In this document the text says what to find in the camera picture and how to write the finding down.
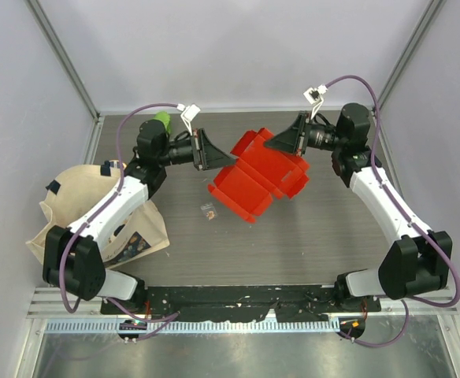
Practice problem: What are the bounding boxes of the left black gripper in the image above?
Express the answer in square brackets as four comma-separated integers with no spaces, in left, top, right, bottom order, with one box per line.
[158,129,236,172]

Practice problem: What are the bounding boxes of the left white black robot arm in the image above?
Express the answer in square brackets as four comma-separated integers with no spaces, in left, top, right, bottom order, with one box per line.
[43,119,236,314]

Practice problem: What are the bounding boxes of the red paper box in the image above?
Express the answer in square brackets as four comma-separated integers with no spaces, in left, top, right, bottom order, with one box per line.
[208,128,310,224]

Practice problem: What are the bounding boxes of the white slotted cable duct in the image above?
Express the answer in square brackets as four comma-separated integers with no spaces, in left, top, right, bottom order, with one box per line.
[45,318,339,335]

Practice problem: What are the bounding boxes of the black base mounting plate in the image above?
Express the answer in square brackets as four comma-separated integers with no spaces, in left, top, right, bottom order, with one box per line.
[117,285,381,323]

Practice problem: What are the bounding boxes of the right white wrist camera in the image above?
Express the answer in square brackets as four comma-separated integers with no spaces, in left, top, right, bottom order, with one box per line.
[303,84,328,120]

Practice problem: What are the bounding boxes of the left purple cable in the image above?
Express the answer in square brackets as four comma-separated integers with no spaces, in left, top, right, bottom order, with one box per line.
[61,102,184,340]

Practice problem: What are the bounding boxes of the beige printed tote bag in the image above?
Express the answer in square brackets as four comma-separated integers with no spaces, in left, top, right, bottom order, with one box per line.
[26,165,170,269]

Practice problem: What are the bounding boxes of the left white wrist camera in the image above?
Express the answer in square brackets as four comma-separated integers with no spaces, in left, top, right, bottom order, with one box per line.
[176,103,201,135]

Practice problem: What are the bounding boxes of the small clear plastic packet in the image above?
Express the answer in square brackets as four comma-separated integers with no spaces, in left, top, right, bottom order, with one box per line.
[201,203,217,221]

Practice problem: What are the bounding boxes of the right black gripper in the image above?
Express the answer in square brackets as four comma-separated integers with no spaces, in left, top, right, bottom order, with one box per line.
[265,110,346,157]

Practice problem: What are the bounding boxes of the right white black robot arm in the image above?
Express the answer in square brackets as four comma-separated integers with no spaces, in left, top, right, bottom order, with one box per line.
[264,103,452,311]

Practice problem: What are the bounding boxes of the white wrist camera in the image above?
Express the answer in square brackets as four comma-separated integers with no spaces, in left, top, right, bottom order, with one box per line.
[303,84,328,120]
[176,103,201,135]

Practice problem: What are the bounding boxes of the napa cabbage toy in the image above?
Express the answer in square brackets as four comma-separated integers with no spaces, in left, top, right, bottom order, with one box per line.
[154,111,172,134]

